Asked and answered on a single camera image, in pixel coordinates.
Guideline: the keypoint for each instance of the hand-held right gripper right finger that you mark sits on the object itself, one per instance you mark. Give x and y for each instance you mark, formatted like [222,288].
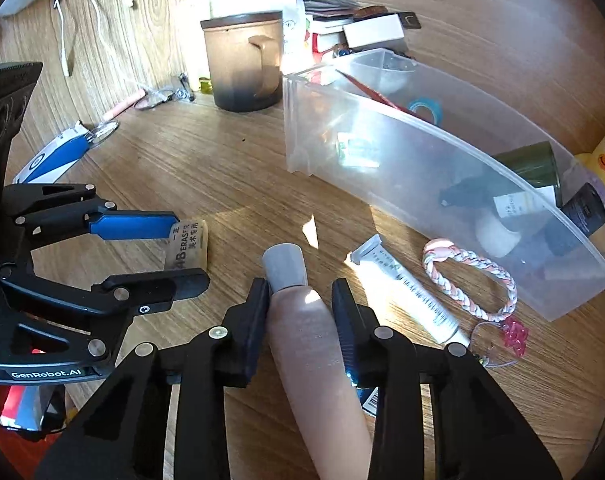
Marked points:
[347,330]

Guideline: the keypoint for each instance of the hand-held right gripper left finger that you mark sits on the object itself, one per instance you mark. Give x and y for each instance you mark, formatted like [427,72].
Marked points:
[255,330]

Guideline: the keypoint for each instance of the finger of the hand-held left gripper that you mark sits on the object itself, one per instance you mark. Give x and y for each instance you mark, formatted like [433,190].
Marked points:
[157,287]
[132,225]

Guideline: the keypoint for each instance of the pink cream tube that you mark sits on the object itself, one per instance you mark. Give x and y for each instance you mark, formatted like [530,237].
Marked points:
[302,340]

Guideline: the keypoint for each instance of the white eraser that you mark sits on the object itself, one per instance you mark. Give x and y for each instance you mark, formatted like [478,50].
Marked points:
[187,247]

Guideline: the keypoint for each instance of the white ointment tube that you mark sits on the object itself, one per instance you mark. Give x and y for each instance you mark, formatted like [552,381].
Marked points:
[407,290]

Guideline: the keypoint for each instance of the white bandage roll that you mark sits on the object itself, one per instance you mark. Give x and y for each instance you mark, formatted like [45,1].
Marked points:
[497,235]

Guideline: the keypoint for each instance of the clear plastic storage box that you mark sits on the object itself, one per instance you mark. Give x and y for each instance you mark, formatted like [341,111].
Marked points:
[332,110]

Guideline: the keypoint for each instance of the blue tape roll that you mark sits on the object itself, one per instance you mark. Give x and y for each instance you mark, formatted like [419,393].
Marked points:
[425,107]

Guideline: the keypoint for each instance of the red ribbon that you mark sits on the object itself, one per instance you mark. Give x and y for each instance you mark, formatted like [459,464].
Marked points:
[382,95]

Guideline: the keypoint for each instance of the dark green spray bottle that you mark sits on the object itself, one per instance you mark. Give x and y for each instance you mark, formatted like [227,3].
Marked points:
[527,162]

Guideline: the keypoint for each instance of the black bottle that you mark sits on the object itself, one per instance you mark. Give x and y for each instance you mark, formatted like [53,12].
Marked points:
[582,210]

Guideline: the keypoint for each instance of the pink eyeglasses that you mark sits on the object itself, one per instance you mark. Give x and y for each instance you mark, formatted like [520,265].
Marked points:
[125,105]

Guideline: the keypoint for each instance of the small yellow jar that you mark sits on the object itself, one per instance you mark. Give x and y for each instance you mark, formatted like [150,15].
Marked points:
[205,85]

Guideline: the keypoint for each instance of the brown lidded mug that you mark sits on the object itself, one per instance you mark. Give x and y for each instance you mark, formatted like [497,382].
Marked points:
[232,65]

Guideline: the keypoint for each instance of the stack of books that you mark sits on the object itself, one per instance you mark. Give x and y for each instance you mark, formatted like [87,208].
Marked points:
[327,10]

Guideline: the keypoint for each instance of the white cardboard box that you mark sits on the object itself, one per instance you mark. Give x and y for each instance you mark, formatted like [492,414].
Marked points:
[375,30]

